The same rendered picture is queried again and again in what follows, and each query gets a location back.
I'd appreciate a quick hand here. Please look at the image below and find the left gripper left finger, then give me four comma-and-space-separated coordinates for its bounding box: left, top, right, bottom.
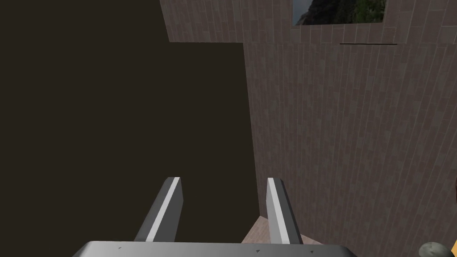
133, 176, 184, 243

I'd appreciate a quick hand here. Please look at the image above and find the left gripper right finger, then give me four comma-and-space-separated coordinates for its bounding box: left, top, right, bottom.
266, 177, 304, 245

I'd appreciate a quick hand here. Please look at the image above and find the dark brown door leaf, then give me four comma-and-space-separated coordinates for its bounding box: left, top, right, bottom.
0, 0, 261, 257

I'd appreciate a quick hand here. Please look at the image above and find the grey round knob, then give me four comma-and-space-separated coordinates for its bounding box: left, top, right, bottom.
417, 241, 453, 257

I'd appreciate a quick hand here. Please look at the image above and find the landscape picture on wall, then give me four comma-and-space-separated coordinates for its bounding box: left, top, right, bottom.
292, 0, 387, 26

